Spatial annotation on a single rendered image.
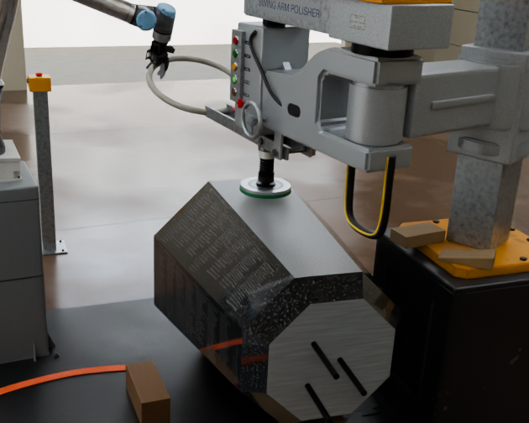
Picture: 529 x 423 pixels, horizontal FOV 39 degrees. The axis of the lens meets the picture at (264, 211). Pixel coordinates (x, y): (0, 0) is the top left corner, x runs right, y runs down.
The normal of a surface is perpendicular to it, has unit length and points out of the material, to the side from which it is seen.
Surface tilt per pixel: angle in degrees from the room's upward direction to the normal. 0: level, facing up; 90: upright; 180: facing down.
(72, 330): 0
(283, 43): 90
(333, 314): 90
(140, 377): 0
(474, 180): 90
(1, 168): 90
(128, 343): 0
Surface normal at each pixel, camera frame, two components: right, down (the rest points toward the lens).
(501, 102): -0.26, 0.33
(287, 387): 0.29, 0.35
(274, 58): 0.52, 0.33
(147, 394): 0.04, -0.94
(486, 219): -0.65, 0.24
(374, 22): -0.85, 0.15
